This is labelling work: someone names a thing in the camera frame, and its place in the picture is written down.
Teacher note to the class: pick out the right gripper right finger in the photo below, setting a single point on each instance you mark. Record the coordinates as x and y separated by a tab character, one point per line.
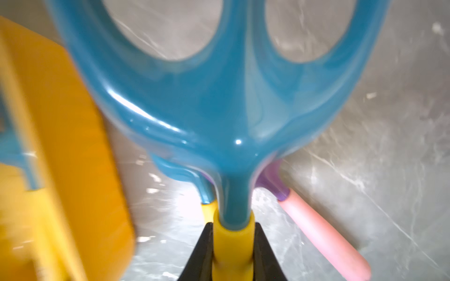
266	266

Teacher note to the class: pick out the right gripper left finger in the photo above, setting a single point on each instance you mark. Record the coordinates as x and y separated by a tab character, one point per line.
199	264

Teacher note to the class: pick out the blue rake yellow handle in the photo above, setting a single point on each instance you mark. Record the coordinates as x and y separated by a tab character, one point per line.
227	111
205	188

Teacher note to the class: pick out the yellow plastic storage box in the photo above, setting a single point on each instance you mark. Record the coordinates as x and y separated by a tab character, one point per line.
63	212

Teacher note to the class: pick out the purple rake pink handle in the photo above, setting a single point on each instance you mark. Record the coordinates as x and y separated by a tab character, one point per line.
326	239

